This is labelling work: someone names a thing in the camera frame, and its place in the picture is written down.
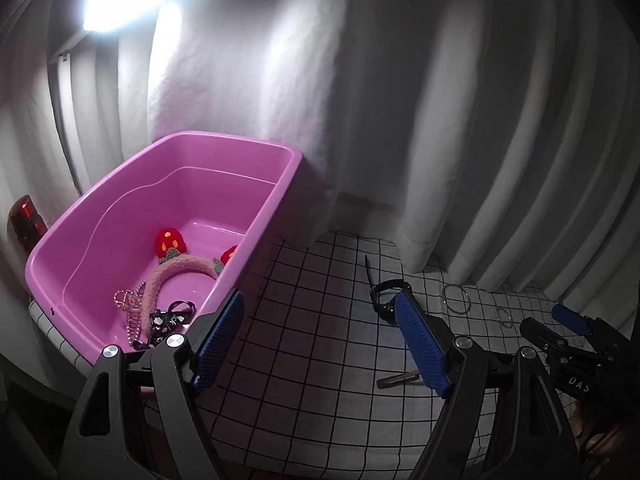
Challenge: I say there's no brown hair clip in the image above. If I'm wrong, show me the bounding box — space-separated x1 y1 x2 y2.
376 370 421 389

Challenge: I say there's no black digital wristwatch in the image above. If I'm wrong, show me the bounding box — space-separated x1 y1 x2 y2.
364 256 412 326

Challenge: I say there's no person's right hand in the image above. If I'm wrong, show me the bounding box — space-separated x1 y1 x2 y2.
570 403 625 458

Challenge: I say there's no black patterned hair clip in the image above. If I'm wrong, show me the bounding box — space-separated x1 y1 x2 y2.
130 300 196 351

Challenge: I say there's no large silver bangle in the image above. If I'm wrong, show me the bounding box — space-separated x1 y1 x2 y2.
440 284 472 316

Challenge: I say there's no pink fuzzy strawberry headband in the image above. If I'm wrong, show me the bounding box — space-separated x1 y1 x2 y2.
140 228 238 335

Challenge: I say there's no white grid tablecloth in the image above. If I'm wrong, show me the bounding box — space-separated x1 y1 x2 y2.
27 228 622 468

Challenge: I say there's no red metal water bottle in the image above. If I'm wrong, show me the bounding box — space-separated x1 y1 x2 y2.
9 195 48 254

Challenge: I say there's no white curtain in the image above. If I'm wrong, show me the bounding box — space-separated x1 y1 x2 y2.
1 0 639 334

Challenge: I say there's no pink plastic tub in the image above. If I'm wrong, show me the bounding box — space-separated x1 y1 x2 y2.
25 131 302 374

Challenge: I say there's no white desk lamp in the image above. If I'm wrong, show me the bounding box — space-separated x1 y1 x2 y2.
48 0 192 194

